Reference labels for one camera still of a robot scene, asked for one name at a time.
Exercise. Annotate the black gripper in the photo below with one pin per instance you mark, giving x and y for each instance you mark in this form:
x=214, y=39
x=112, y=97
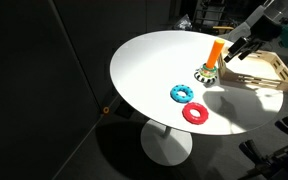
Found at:
x=265, y=29

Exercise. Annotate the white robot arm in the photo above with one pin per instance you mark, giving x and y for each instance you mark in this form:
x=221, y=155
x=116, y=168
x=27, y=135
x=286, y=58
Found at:
x=247, y=23

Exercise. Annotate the light wooden tray box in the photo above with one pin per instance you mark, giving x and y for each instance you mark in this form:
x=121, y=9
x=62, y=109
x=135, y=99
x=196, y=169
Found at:
x=257, y=71

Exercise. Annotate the orange stacker peg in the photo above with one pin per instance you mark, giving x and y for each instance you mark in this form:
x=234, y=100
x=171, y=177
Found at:
x=214, y=53

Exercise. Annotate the dark metal shelf cart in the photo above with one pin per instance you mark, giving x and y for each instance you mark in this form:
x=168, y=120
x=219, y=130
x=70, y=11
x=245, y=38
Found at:
x=214, y=15

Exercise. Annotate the crumpled clear plastic bag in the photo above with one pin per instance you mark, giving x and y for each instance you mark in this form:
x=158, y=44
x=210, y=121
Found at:
x=184, y=23

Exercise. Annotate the black stand equipment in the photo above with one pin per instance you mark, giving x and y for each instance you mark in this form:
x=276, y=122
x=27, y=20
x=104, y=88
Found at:
x=280, y=156

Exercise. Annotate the white table pedestal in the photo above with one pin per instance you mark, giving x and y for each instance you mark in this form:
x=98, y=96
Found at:
x=165, y=145

